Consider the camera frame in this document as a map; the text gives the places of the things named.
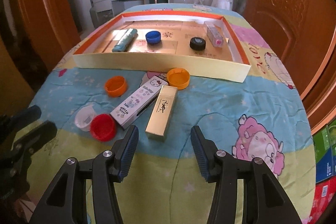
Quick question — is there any brown wooden door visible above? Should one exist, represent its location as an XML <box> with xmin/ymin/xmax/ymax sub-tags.
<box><xmin>244</xmin><ymin>0</ymin><xmax>335</xmax><ymax>132</ymax></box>

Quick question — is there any red bottle cap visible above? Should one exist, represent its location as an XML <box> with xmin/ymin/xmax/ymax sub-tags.
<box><xmin>90</xmin><ymin>114</ymin><xmax>117</xmax><ymax>142</ymax></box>

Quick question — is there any white Hello Kitty box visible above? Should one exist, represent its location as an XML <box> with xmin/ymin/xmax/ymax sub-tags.
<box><xmin>110</xmin><ymin>76</ymin><xmax>168</xmax><ymax>129</ymax></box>

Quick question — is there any colourful cartoon tablecloth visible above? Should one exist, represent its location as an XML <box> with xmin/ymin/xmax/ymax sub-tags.
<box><xmin>27</xmin><ymin>9</ymin><xmax>315</xmax><ymax>223</ymax></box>

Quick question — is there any green beer carton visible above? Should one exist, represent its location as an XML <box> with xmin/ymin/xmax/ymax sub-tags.
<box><xmin>313</xmin><ymin>120</ymin><xmax>335</xmax><ymax>183</ymax></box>

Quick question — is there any light orange bottle cap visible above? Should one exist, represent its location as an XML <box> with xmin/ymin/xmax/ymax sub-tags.
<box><xmin>166</xmin><ymin>68</ymin><xmax>190</xmax><ymax>90</ymax></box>

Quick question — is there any gold YSL box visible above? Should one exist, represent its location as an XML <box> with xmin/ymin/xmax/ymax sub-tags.
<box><xmin>145</xmin><ymin>85</ymin><xmax>178</xmax><ymax>141</ymax></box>

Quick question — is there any red carton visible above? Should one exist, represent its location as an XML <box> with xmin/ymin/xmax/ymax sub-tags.
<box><xmin>307</xmin><ymin>177</ymin><xmax>335</xmax><ymax>223</ymax></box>

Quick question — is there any blue bottle cap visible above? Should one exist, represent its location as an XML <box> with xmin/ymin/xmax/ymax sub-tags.
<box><xmin>145</xmin><ymin>31</ymin><xmax>161</xmax><ymax>44</ymax></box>

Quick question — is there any black round cap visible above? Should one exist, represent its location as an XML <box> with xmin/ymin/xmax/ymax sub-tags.
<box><xmin>190</xmin><ymin>37</ymin><xmax>206</xmax><ymax>51</ymax></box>

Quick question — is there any shallow orange-rimmed box tray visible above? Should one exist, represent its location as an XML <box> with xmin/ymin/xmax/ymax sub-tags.
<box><xmin>73</xmin><ymin>10</ymin><xmax>251</xmax><ymax>83</ymax></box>

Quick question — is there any teal patterned long box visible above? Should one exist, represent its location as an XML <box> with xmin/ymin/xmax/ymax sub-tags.
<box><xmin>112</xmin><ymin>28</ymin><xmax>138</xmax><ymax>52</ymax></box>

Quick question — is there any white bottle cap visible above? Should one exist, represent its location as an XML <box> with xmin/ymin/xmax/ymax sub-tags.
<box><xmin>74</xmin><ymin>105</ymin><xmax>97</xmax><ymax>132</ymax></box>

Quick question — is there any dark orange bottle cap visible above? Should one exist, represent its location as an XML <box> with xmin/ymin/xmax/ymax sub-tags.
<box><xmin>104</xmin><ymin>76</ymin><xmax>127</xmax><ymax>98</ymax></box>

